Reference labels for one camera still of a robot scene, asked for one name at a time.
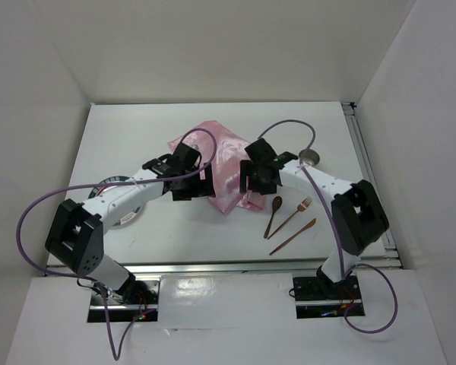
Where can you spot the copper fork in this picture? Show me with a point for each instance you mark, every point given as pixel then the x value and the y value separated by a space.
pixel 302 206

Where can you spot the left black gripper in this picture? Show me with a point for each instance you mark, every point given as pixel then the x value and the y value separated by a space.
pixel 201 188

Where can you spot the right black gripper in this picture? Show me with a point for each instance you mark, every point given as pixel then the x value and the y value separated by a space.
pixel 246 169

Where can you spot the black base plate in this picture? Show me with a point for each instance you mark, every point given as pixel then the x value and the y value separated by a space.
pixel 316 300
pixel 143 303

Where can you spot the metal cup cork sleeve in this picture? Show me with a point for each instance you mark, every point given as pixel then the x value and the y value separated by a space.
pixel 310 157

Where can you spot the pink floral satin cloth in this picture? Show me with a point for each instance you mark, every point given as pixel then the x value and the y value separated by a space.
pixel 225 167

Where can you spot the copper spoon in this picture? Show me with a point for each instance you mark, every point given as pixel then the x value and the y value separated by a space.
pixel 275 206

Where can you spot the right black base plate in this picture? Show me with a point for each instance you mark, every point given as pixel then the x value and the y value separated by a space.
pixel 316 300

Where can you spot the aluminium front rail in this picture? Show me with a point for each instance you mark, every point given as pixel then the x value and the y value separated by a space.
pixel 390 261

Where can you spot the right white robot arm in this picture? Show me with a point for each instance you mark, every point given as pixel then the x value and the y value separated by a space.
pixel 354 210

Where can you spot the copper knife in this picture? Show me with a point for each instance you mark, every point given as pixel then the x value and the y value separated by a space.
pixel 288 240

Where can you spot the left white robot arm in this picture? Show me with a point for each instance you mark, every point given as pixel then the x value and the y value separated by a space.
pixel 76 235

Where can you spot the aluminium right side rail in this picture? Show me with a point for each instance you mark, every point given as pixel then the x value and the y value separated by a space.
pixel 349 111

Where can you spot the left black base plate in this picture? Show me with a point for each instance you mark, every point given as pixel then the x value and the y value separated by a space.
pixel 143 303

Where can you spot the aluminium rail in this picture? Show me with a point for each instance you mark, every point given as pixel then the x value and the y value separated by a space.
pixel 390 261
pixel 349 111

